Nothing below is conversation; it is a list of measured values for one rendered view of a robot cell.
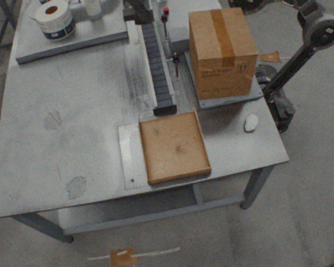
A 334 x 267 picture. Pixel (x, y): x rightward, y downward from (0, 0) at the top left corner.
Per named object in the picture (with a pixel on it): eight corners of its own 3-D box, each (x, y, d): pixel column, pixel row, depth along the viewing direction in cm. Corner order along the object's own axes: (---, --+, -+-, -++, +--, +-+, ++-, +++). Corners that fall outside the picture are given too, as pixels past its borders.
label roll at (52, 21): (38, 39, 167) (28, 21, 155) (53, 17, 176) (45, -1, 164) (66, 41, 163) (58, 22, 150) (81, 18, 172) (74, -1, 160)
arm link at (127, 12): (147, 14, 131) (146, -3, 131) (122, 18, 131) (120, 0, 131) (148, 23, 143) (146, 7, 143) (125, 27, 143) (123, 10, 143)
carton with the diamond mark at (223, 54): (189, 53, 153) (187, 11, 130) (235, 48, 153) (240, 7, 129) (198, 100, 138) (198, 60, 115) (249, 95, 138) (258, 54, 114)
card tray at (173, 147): (138, 122, 138) (136, 117, 134) (194, 110, 138) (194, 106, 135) (148, 184, 123) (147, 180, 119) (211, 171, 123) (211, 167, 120)
